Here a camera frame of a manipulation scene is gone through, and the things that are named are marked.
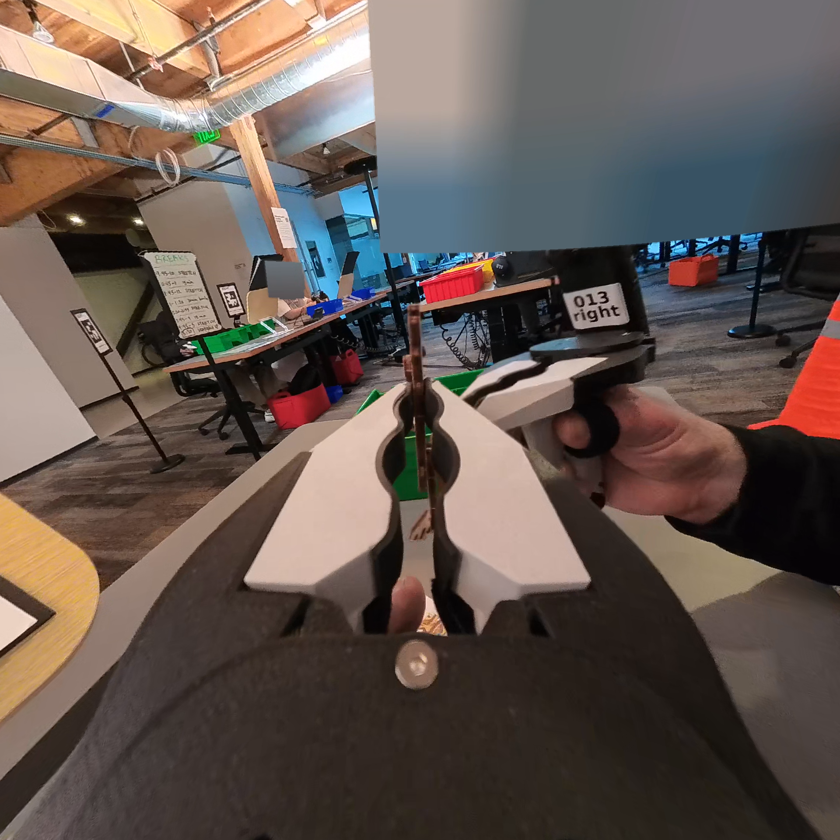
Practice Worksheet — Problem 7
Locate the green plastic bin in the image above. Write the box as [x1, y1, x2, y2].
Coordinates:
[190, 323, 278, 357]
[356, 369, 488, 503]

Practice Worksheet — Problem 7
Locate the wooden pillar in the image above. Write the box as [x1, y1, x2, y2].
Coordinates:
[228, 115, 304, 263]

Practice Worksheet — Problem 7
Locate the orange plastic bin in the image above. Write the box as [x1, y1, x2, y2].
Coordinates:
[668, 254, 721, 287]

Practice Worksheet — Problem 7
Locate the person's left hand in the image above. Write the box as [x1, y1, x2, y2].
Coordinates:
[388, 576, 429, 635]

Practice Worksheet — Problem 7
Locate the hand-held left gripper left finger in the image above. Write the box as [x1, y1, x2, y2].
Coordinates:
[243, 384, 421, 635]

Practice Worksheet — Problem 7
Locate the wooden top desk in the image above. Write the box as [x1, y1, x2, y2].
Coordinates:
[163, 281, 421, 460]
[416, 279, 559, 368]

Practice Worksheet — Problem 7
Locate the person's right hand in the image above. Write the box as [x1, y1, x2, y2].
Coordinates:
[553, 384, 749, 526]

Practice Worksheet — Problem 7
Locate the black office chair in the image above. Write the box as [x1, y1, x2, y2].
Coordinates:
[172, 364, 253, 442]

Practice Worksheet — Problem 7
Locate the orange traffic cone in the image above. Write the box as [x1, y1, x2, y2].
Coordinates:
[748, 294, 840, 442]

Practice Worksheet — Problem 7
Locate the black wheeled device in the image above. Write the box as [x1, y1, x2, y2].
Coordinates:
[492, 252, 557, 287]

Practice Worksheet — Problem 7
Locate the white instruction sheet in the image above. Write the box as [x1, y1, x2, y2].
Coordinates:
[0, 576, 56, 657]

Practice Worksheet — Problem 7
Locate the silver round air duct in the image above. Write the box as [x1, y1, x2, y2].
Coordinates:
[147, 16, 371, 132]

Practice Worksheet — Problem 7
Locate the handwritten whiteboard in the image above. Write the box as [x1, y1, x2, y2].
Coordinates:
[141, 251, 222, 342]

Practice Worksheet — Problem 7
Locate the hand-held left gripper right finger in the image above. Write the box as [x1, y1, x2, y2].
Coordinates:
[427, 379, 593, 635]

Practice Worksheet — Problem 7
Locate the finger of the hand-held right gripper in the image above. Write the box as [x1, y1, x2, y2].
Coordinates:
[458, 357, 549, 406]
[474, 356, 610, 470]

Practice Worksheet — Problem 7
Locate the black sign stand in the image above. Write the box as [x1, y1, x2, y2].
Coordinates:
[70, 307, 186, 475]

